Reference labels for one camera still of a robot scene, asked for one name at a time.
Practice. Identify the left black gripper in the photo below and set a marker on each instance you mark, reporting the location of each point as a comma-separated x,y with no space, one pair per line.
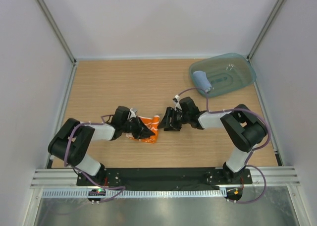
141,131

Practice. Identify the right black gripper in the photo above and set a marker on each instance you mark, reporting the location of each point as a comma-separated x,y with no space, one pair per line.
170,113

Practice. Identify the white orange flower towel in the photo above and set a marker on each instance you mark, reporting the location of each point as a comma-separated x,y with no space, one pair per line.
144,129

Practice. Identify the blue terry towel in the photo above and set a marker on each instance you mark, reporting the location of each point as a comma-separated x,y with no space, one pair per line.
201,81

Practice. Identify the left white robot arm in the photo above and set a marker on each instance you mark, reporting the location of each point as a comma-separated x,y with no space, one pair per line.
71,142

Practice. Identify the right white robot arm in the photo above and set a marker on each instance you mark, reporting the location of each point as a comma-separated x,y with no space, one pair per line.
244,128

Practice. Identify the teal plastic tub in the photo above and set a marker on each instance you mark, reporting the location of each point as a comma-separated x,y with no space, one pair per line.
226,73

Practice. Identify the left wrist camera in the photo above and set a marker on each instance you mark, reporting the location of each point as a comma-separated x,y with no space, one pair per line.
133,113

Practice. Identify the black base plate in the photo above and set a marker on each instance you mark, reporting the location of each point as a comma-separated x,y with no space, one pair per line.
145,176

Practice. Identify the slotted metal rail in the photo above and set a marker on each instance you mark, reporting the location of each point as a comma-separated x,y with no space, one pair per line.
95,193

